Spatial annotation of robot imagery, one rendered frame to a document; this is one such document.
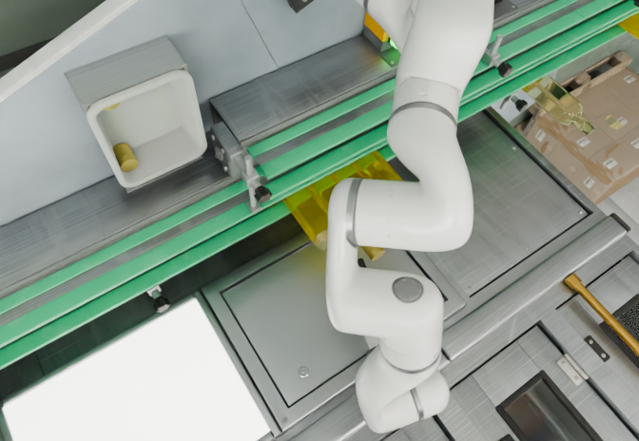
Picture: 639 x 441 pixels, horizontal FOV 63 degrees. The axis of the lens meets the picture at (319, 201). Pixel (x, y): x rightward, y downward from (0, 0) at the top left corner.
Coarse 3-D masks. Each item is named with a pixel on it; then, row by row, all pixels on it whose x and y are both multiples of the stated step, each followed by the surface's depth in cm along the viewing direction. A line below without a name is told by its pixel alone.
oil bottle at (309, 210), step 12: (300, 192) 108; (312, 192) 108; (288, 204) 110; (300, 204) 106; (312, 204) 106; (324, 204) 106; (300, 216) 106; (312, 216) 105; (324, 216) 105; (312, 228) 104; (324, 228) 103; (312, 240) 107; (324, 240) 103
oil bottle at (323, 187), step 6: (330, 174) 110; (324, 180) 109; (330, 180) 109; (336, 180) 109; (312, 186) 109; (318, 186) 108; (324, 186) 108; (330, 186) 108; (318, 192) 108; (324, 192) 107; (330, 192) 107; (324, 198) 107
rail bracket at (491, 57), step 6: (498, 36) 108; (498, 42) 109; (486, 48) 114; (492, 48) 111; (486, 54) 112; (492, 54) 112; (498, 54) 112; (486, 60) 113; (492, 60) 112; (498, 60) 112; (498, 66) 112; (504, 66) 110; (510, 66) 110; (498, 72) 112; (504, 72) 110; (510, 72) 111
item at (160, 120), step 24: (168, 72) 81; (120, 96) 78; (144, 96) 90; (168, 96) 94; (192, 96) 87; (96, 120) 79; (120, 120) 91; (144, 120) 95; (168, 120) 98; (192, 120) 93; (144, 144) 99; (168, 144) 100; (192, 144) 100; (120, 168) 91; (144, 168) 97; (168, 168) 98
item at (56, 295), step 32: (352, 160) 110; (224, 192) 105; (288, 192) 105; (160, 224) 100; (192, 224) 101; (224, 224) 101; (96, 256) 96; (128, 256) 97; (160, 256) 97; (32, 288) 92; (64, 288) 93; (96, 288) 93; (0, 320) 89; (32, 320) 89
